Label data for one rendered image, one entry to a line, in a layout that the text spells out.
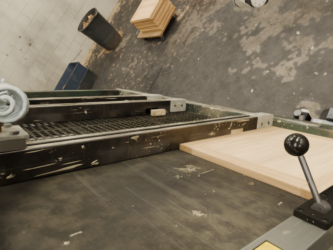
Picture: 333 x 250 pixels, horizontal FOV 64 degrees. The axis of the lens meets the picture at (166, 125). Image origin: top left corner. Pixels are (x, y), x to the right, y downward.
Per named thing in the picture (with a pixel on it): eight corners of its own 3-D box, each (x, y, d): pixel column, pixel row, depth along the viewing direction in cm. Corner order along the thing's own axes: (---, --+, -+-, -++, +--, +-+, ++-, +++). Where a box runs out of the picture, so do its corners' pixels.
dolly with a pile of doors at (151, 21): (181, 12, 399) (164, -8, 373) (165, 41, 390) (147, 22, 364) (156, 17, 445) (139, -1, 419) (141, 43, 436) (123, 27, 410)
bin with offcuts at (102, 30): (127, 31, 496) (100, 5, 454) (114, 53, 487) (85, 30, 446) (114, 32, 535) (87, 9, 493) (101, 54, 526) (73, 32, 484)
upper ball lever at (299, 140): (341, 211, 41) (308, 128, 44) (331, 218, 39) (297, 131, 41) (316, 213, 44) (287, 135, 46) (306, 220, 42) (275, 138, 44)
